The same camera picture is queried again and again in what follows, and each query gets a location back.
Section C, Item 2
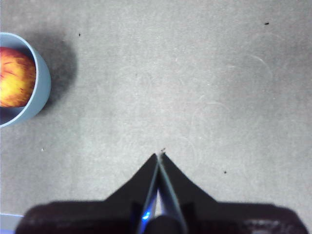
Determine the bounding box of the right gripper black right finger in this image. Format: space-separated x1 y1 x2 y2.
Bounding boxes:
158 153 309 234

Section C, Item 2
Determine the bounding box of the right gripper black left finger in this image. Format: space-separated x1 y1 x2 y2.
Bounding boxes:
14 153 158 234

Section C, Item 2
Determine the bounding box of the blue ribbed bowl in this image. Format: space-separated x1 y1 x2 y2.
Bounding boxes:
0 32 52 129

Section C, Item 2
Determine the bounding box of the red yellow apple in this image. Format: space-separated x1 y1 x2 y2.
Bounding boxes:
0 46 37 108

